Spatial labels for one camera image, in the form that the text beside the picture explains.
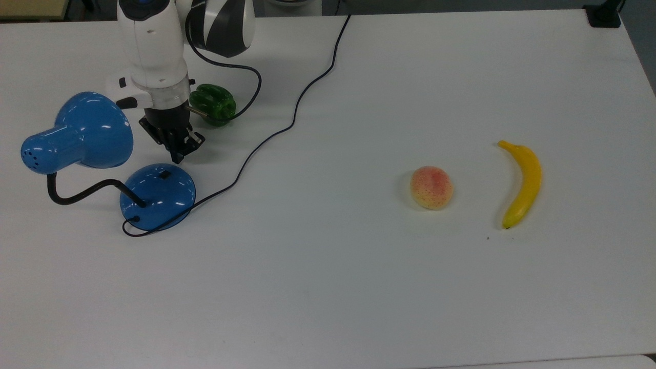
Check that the yellow banana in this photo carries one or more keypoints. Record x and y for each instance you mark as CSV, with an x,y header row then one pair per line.
x,y
528,179

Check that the pink yellow peach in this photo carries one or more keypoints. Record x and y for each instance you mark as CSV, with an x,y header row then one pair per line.
x,y
431,188

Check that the blue gooseneck desk lamp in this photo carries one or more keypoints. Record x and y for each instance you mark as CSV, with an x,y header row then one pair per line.
x,y
89,130

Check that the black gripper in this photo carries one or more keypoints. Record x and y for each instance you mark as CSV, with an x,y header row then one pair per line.
x,y
166,123

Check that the green bell pepper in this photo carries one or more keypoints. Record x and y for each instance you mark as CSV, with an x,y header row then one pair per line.
x,y
218,102

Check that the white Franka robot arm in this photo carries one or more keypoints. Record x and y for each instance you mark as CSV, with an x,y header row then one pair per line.
x,y
154,46

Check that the black table clamp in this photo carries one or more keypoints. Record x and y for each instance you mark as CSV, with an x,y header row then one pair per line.
x,y
603,15

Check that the wooden side table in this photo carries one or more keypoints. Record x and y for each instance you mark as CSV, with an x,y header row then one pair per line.
x,y
31,8

